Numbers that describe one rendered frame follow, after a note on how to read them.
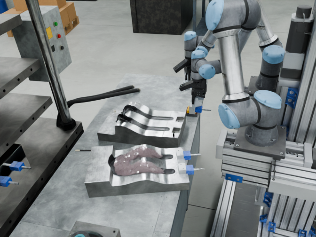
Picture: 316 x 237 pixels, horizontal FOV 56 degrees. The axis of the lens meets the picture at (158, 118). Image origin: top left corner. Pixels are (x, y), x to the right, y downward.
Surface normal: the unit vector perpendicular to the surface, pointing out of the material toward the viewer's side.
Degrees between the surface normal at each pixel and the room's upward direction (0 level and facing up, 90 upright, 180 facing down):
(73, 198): 0
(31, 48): 90
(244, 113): 63
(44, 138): 0
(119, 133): 90
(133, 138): 90
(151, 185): 90
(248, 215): 0
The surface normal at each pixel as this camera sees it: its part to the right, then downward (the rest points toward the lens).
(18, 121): -0.06, -0.81
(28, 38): -0.25, 0.58
